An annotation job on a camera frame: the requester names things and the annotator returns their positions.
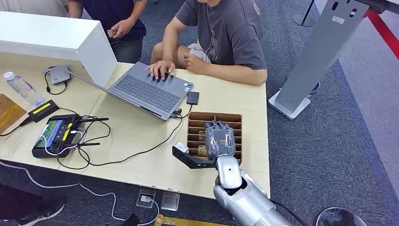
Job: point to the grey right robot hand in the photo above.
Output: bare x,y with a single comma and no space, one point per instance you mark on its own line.
219,138

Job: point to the person's right hand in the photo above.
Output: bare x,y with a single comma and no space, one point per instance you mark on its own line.
162,67

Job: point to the person's hand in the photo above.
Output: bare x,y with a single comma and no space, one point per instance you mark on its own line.
123,28

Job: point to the person's left hand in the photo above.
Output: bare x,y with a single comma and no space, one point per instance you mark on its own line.
194,65

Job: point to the brown card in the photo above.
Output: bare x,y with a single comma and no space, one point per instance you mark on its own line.
111,32
202,151

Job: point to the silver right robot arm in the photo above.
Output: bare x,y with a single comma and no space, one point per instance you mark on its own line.
240,196

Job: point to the person in dark shirt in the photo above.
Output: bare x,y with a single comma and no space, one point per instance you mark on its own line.
109,15

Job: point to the slotted cardboard card holder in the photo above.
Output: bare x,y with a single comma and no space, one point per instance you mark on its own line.
193,124

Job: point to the person in grey shirt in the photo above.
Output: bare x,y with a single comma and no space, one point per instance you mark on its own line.
230,34

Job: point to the person in pale shirt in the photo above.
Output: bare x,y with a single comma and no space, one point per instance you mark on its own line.
31,6

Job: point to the person's shoe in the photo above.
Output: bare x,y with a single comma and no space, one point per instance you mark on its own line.
40,212

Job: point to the grey laptop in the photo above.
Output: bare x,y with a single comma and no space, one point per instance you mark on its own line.
146,92

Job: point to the small black external drive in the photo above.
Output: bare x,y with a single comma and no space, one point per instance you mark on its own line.
193,98

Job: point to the white counter shelf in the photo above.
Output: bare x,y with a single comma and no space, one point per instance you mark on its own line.
56,34

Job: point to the closed floor socket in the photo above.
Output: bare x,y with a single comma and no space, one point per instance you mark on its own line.
170,201

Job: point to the grey usb hub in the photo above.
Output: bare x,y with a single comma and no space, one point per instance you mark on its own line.
59,75

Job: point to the yellow floor strip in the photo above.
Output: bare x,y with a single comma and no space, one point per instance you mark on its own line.
187,222

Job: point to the floor socket with plug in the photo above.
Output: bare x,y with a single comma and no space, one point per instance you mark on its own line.
146,198

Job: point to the black yellow-labelled power bank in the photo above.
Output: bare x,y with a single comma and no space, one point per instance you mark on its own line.
43,109

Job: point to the clear plastic water bottle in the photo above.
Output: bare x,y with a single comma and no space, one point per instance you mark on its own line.
23,89

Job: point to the round pole base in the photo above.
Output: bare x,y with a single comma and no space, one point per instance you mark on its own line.
304,20

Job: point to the grey kiosk stand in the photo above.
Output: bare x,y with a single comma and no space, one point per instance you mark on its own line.
315,53

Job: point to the black remote controller with screen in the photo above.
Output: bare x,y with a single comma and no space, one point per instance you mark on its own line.
51,137

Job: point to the brown board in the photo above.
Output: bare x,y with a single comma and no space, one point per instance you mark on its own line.
9,112

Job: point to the round black base white rim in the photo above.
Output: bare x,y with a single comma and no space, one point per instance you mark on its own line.
341,218

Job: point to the red barrier bar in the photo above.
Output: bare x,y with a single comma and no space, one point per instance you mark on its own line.
385,32

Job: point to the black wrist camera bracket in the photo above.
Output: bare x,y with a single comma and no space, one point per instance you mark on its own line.
187,157

